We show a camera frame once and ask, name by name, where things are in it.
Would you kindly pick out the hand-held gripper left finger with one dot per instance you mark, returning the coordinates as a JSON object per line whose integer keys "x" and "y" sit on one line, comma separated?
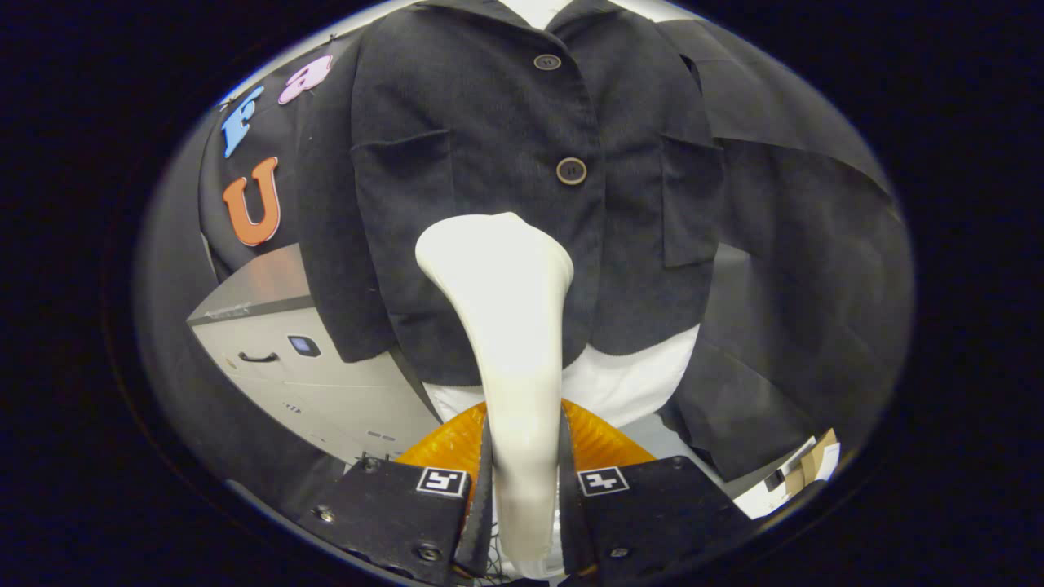
{"x": 484, "y": 514}

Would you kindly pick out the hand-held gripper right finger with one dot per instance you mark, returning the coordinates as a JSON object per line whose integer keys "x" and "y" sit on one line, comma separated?
{"x": 571, "y": 522}

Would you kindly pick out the white garment steamer head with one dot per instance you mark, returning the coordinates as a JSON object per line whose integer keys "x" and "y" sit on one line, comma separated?
{"x": 510, "y": 326}

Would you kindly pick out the black button jacket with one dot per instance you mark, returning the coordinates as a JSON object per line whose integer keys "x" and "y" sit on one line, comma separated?
{"x": 489, "y": 122}

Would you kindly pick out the grey cabinet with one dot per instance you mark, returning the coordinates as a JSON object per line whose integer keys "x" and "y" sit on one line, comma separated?
{"x": 326, "y": 391}

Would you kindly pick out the small cardboard box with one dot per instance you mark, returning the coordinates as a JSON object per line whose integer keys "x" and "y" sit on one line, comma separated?
{"x": 807, "y": 461}

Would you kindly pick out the black backdrop cloth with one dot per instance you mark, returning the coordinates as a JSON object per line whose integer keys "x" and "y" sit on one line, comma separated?
{"x": 799, "y": 244}

